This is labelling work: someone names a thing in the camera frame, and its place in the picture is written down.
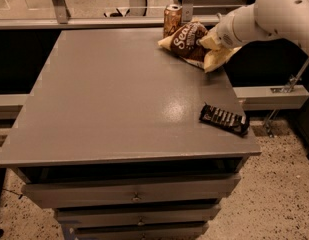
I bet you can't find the orange soda can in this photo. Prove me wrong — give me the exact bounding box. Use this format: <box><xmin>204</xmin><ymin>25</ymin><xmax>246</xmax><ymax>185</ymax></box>
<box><xmin>163</xmin><ymin>4</ymin><xmax>182</xmax><ymax>37</ymax></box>

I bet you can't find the brown sea salt chip bag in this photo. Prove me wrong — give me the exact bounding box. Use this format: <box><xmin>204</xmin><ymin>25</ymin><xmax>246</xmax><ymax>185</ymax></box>
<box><xmin>158</xmin><ymin>22</ymin><xmax>211</xmax><ymax>70</ymax></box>

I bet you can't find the grey drawer cabinet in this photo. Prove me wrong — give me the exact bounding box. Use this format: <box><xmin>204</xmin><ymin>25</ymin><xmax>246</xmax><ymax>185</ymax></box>
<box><xmin>0</xmin><ymin>26</ymin><xmax>263</xmax><ymax>240</ymax></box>

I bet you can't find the bottom grey drawer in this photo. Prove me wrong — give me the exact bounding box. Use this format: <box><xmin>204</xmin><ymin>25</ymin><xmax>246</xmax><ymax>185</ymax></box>
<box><xmin>75</xmin><ymin>222</ymin><xmax>208</xmax><ymax>240</ymax></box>

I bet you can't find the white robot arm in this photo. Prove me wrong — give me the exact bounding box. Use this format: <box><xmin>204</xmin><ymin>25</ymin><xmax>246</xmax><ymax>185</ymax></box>
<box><xmin>199</xmin><ymin>0</ymin><xmax>309</xmax><ymax>72</ymax></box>

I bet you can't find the grey drawer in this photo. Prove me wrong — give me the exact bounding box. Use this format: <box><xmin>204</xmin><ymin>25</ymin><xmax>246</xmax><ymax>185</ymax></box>
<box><xmin>56</xmin><ymin>203</ymin><xmax>220</xmax><ymax>228</ymax></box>
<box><xmin>75</xmin><ymin>222</ymin><xmax>208</xmax><ymax>240</ymax></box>
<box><xmin>22</xmin><ymin>173</ymin><xmax>241</xmax><ymax>208</ymax></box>

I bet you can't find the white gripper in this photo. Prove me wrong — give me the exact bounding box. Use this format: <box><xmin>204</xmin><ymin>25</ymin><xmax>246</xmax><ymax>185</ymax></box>
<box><xmin>199</xmin><ymin>11</ymin><xmax>244</xmax><ymax>73</ymax></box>

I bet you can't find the top grey drawer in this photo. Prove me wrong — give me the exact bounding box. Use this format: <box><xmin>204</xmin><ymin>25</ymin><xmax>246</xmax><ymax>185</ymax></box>
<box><xmin>22</xmin><ymin>173</ymin><xmax>241</xmax><ymax>208</ymax></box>

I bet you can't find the black candy bar wrapper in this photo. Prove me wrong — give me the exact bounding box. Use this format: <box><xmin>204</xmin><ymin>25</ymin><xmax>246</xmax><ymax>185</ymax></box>
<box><xmin>199</xmin><ymin>104</ymin><xmax>250</xmax><ymax>137</ymax></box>

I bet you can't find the metal railing frame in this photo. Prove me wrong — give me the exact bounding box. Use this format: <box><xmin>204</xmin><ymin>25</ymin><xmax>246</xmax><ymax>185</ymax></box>
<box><xmin>0</xmin><ymin>0</ymin><xmax>248</xmax><ymax>29</ymax></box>

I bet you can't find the middle grey drawer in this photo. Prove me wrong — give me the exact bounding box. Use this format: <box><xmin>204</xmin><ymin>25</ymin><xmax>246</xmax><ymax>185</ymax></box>
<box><xmin>56</xmin><ymin>203</ymin><xmax>220</xmax><ymax>228</ymax></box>

